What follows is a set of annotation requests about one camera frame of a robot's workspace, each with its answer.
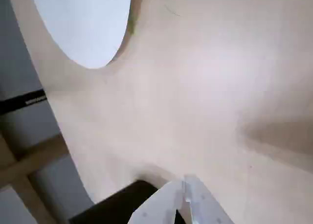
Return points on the brown wooden strip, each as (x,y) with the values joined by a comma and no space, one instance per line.
(36,158)
(36,199)

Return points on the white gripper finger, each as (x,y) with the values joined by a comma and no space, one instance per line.
(156,209)
(205,209)

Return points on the white round plate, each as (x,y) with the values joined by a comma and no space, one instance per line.
(85,26)

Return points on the black strip with white print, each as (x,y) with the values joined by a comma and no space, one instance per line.
(22,101)

